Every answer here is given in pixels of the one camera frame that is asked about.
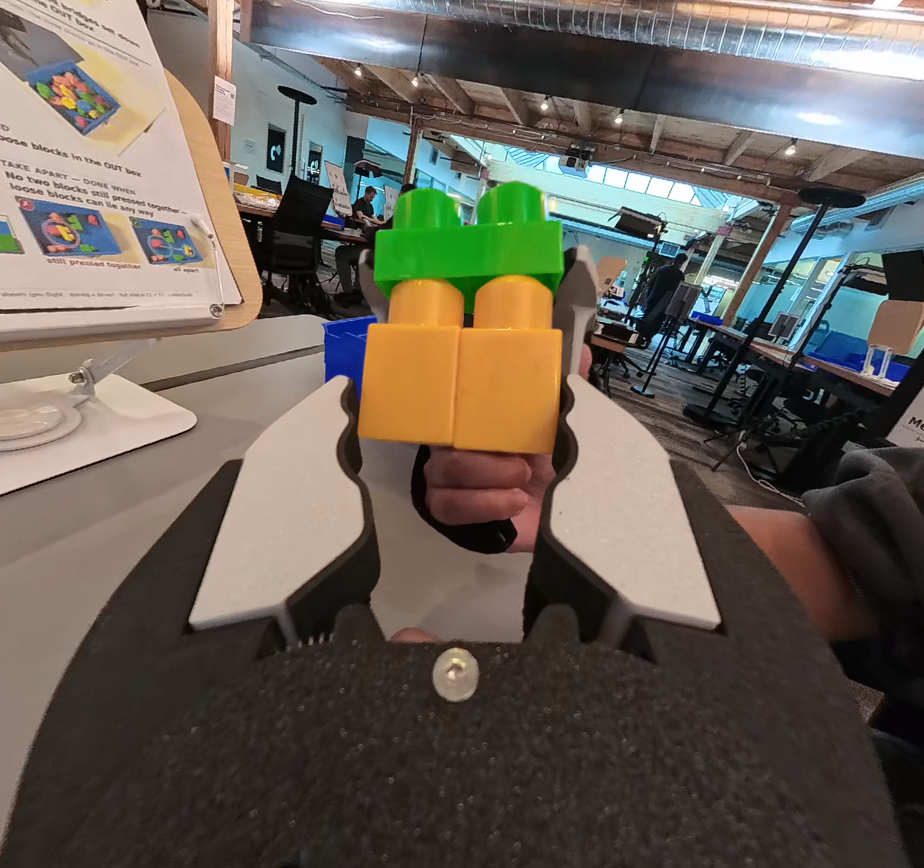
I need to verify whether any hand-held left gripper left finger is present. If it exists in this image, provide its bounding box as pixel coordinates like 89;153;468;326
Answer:
188;376;382;648

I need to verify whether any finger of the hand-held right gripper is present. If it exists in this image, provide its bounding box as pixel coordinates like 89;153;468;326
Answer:
551;246;603;380
357;249;394;323

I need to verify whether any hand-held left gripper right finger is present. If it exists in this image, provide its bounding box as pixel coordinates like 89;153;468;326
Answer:
523;373;723;648

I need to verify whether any yellow one-stud toy block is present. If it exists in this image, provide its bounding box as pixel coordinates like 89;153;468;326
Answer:
359;279;463;446
455;276;564;455

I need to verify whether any green two-stud toy block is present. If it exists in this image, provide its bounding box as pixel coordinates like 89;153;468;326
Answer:
373;182;565;298

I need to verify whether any person's right hand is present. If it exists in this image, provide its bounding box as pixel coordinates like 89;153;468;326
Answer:
424;447;558;555

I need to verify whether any blue plastic bin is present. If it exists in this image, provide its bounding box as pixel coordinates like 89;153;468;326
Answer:
322;315;378;387

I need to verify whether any black office chair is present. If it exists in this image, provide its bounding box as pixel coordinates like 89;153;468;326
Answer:
258;175;336;314

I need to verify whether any white stand with wooden board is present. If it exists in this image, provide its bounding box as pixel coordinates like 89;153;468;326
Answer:
0;70;264;497

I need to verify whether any black floor lamp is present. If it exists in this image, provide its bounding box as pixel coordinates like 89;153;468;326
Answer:
278;84;319;183
682;185;867;428

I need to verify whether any printed instruction sheet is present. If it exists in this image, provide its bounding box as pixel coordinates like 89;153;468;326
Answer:
0;0;244;314

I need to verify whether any framed black white marker sign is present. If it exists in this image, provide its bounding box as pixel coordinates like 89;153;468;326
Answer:
886;391;924;448

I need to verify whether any person's dark clothing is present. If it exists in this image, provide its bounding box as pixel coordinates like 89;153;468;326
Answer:
830;637;924;868

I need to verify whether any silver air duct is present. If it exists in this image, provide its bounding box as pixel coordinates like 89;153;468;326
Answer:
115;0;924;75

